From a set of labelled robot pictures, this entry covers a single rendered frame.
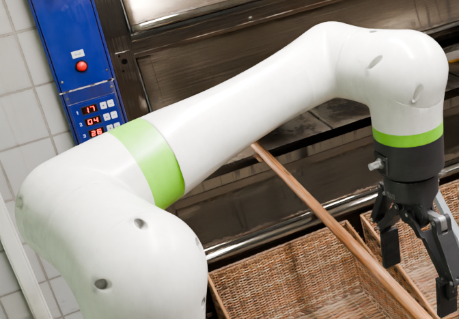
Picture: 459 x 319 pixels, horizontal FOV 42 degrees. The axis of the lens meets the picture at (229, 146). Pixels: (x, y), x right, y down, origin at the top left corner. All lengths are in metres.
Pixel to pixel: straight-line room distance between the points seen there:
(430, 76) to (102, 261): 0.45
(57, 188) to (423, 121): 0.45
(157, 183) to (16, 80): 1.07
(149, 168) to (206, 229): 1.34
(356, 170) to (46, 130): 1.07
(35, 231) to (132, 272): 0.17
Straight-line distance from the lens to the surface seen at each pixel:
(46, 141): 1.77
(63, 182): 0.65
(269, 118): 0.77
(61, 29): 1.65
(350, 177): 2.15
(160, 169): 0.68
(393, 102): 0.77
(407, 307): 1.36
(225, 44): 1.81
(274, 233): 1.64
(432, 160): 0.83
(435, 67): 0.77
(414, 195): 0.85
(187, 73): 1.78
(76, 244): 0.57
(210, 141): 0.72
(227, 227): 2.02
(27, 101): 1.73
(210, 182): 1.93
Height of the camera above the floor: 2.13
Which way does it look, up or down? 27 degrees down
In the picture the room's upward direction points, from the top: 11 degrees counter-clockwise
